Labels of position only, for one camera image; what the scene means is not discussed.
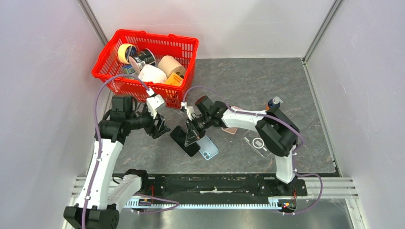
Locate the blue small box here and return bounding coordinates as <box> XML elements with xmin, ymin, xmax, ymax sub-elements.
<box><xmin>121</xmin><ymin>64</ymin><xmax>136</xmax><ymax>75</ymax></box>

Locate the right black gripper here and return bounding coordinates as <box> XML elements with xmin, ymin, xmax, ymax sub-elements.
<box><xmin>185</xmin><ymin>113</ymin><xmax>212</xmax><ymax>146</ymax></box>

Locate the yellow tape roll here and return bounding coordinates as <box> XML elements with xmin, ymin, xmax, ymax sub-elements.
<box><xmin>117</xmin><ymin>43</ymin><xmax>137</xmax><ymax>64</ymax></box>

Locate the beige tape roll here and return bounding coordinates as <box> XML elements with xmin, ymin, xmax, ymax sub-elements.
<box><xmin>158</xmin><ymin>55</ymin><xmax>186</xmax><ymax>78</ymax></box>

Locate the clear phone case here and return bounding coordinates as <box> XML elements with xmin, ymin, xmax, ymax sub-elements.
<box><xmin>243</xmin><ymin>130</ymin><xmax>272</xmax><ymax>158</ymax></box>

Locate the orange small box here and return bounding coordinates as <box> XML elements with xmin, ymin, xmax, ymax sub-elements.
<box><xmin>165</xmin><ymin>73</ymin><xmax>184</xmax><ymax>86</ymax></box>

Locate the dark printed can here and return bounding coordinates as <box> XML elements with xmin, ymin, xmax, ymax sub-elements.
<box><xmin>128</xmin><ymin>49</ymin><xmax>156</xmax><ymax>73</ymax></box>

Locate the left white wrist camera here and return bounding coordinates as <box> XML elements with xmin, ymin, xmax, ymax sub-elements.
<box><xmin>146</xmin><ymin>88</ymin><xmax>166</xmax><ymax>118</ymax></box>

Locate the white paper roll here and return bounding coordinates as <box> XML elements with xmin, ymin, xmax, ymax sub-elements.
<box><xmin>137</xmin><ymin>65</ymin><xmax>168</xmax><ymax>83</ymax></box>

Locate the white toothed cable duct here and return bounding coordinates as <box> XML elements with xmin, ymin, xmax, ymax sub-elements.
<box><xmin>124</xmin><ymin>198</ymin><xmax>283</xmax><ymax>210</ymax></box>

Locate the light blue phone case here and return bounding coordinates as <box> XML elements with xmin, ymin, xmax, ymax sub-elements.
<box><xmin>196</xmin><ymin>135</ymin><xmax>219</xmax><ymax>160</ymax></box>

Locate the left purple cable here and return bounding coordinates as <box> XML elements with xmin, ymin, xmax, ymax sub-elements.
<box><xmin>81</xmin><ymin>74</ymin><xmax>181</xmax><ymax>229</ymax></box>

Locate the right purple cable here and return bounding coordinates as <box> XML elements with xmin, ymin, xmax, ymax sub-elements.
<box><xmin>182</xmin><ymin>86</ymin><xmax>324</xmax><ymax>216</ymax></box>

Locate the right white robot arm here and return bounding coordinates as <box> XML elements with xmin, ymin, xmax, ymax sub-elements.
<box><xmin>181</xmin><ymin>95</ymin><xmax>302</xmax><ymax>195</ymax></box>

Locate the phone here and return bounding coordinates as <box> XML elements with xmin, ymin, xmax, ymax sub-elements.
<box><xmin>170</xmin><ymin>125</ymin><xmax>201</xmax><ymax>157</ymax></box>

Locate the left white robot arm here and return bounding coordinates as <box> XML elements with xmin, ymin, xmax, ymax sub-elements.
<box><xmin>64</xmin><ymin>94</ymin><xmax>170</xmax><ymax>229</ymax></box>

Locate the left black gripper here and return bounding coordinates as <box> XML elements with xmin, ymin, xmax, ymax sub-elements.
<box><xmin>126</xmin><ymin>104</ymin><xmax>171</xmax><ymax>139</ymax></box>

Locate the pink phone case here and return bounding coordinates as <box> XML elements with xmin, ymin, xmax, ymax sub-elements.
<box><xmin>221</xmin><ymin>106</ymin><xmax>242</xmax><ymax>135</ymax></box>

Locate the orange bottle blue cap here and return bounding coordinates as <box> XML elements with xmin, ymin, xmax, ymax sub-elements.
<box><xmin>266</xmin><ymin>96</ymin><xmax>283</xmax><ymax>110</ymax></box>

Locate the red plastic basket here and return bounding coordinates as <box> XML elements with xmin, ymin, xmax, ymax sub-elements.
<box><xmin>91</xmin><ymin>29</ymin><xmax>199</xmax><ymax>110</ymax></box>

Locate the purple cable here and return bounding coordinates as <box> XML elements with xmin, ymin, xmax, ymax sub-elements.
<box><xmin>81</xmin><ymin>74</ymin><xmax>181</xmax><ymax>229</ymax></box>
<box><xmin>182</xmin><ymin>86</ymin><xmax>324</xmax><ymax>216</ymax></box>

